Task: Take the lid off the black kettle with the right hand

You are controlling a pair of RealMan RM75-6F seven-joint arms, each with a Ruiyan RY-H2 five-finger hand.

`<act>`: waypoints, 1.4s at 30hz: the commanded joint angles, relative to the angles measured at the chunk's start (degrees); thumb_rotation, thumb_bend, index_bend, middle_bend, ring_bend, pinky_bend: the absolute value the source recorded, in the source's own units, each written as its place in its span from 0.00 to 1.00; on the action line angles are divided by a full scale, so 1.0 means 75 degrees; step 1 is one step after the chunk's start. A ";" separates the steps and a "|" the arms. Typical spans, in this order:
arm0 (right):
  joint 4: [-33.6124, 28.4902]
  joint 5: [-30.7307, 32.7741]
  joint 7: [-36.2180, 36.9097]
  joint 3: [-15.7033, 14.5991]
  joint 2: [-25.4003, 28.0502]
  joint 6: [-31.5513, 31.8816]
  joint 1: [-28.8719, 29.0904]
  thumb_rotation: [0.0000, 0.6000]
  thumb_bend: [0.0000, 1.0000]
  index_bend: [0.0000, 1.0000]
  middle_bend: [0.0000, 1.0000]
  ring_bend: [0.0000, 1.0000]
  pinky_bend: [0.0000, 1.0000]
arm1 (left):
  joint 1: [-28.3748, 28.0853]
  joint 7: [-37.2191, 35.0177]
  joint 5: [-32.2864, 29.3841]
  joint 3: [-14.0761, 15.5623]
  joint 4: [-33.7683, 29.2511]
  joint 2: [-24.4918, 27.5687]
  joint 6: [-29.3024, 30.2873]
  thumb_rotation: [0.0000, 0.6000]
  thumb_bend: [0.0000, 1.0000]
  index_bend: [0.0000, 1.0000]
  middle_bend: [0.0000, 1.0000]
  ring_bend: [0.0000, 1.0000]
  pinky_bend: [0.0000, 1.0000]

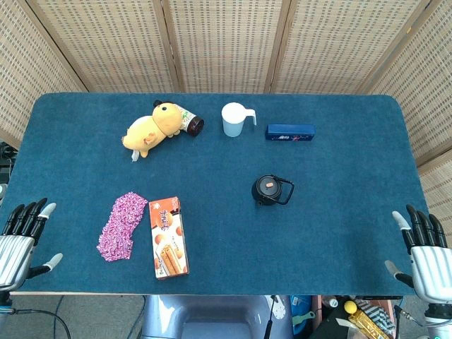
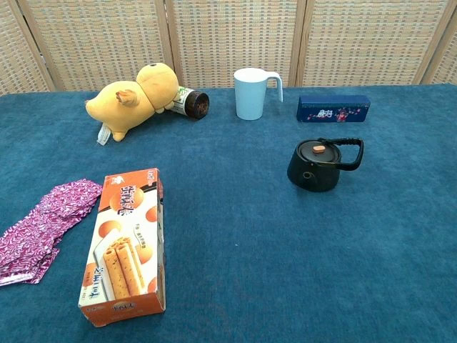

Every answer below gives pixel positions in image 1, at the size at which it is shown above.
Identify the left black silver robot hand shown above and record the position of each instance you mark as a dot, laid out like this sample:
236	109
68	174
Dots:
14	254

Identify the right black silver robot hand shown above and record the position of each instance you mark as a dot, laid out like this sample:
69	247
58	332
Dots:
432	268

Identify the black teapot lid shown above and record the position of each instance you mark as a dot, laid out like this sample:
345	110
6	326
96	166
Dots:
268	185

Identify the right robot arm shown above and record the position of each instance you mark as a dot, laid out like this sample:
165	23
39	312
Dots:
439	323

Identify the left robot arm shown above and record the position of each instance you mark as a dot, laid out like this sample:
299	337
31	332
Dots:
4	300

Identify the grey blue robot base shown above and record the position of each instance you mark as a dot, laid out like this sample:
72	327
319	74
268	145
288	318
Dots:
212	318

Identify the black small kettle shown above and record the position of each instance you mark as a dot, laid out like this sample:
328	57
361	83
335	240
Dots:
257	198

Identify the grey striped cloth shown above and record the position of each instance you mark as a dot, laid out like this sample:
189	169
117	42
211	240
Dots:
379	314

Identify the yellow snack package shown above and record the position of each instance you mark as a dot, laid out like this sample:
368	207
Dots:
367	325

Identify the yellow ball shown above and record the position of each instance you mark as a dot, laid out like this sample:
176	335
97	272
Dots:
349	307

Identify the pink patterned foil bag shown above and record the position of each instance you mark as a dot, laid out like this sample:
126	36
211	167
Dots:
121	227

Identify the blue plastic bag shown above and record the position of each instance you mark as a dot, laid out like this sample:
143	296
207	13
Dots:
300	305

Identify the orange egg roll box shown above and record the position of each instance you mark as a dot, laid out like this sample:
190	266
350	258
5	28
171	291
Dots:
169	240

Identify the thin black rod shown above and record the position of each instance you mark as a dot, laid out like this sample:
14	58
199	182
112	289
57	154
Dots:
272	318

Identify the woven folding screen panel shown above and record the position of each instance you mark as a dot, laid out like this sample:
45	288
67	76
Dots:
24	77
226	46
423	88
339	46
109	46

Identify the yellow plush toy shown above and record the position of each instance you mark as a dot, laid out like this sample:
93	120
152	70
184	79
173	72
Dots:
152	130

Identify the dark blue rectangular box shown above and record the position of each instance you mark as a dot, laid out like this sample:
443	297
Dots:
290	134

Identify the blue carpet table mat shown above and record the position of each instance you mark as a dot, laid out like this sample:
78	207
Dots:
226	229

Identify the brown glass bottle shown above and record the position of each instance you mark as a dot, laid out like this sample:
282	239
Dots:
194	124

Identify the white plastic mug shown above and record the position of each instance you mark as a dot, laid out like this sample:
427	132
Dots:
232	121

